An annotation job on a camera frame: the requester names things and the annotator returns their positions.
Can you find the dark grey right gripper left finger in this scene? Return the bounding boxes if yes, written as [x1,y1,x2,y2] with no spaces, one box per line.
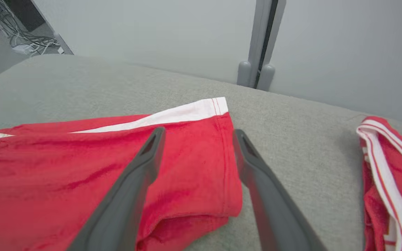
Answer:
[67,127,166,251]

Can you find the red shirt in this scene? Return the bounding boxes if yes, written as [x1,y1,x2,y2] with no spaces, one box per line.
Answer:
[0,97,243,251]

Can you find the black box under desk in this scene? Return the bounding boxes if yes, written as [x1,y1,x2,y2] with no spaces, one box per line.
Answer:
[4,0,46,32]

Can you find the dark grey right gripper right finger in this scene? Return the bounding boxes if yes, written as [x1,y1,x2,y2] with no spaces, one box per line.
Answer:
[232,129,328,251]

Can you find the tangled floor cables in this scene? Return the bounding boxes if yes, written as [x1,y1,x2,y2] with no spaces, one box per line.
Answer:
[0,0,62,56]

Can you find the white power strip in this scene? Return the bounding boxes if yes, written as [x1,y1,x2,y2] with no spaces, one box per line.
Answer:
[13,44,37,55]

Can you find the grey cylindrical post foot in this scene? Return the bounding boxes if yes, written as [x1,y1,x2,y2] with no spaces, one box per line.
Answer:
[237,61,252,87]
[257,64,276,92]

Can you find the grey slanted metal leg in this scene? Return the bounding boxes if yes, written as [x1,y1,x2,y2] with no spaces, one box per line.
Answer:
[30,0,74,55]

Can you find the grey metal partition post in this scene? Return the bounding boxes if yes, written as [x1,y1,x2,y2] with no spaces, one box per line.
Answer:
[248,0,287,89]

